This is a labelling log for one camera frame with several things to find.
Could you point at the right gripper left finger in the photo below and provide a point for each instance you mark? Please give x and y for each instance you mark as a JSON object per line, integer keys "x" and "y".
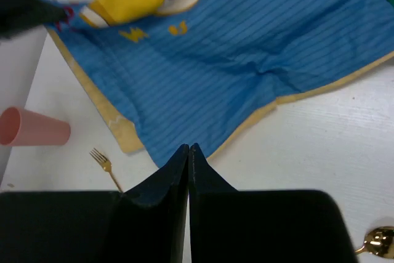
{"x": 143, "y": 224}

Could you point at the gold spoon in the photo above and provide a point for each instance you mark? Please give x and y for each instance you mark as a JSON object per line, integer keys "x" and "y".
{"x": 379, "y": 242}

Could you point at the pink plastic cup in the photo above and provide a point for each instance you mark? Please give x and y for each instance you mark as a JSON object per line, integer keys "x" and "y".
{"x": 21, "y": 127}

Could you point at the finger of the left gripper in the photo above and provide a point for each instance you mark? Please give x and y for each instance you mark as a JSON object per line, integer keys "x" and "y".
{"x": 19, "y": 16}

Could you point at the blue and yellow cloth placemat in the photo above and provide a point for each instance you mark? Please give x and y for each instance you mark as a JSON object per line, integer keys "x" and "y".
{"x": 163, "y": 73}

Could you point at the gold fork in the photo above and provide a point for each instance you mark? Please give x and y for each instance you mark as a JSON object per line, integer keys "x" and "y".
{"x": 106, "y": 165}

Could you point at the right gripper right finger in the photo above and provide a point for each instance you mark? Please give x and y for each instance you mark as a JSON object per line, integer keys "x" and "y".
{"x": 228, "y": 225}

